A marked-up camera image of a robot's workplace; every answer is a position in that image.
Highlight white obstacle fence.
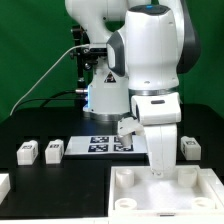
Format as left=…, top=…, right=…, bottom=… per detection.
left=0, top=173, right=11, bottom=204

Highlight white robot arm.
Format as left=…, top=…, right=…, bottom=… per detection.
left=65, top=0, right=200, bottom=177

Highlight black camera on stand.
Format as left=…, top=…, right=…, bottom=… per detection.
left=70, top=25, right=107, bottom=108

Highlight white marker plate with tags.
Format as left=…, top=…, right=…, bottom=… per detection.
left=65, top=135, right=147, bottom=156

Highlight white square tabletop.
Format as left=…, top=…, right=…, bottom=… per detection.
left=108, top=165, right=224, bottom=223

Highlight black cable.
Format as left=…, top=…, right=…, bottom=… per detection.
left=13, top=89, right=88, bottom=113

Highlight white cable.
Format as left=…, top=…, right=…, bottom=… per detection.
left=9, top=44, right=90, bottom=116

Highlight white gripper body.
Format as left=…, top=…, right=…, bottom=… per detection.
left=131, top=92, right=181, bottom=176

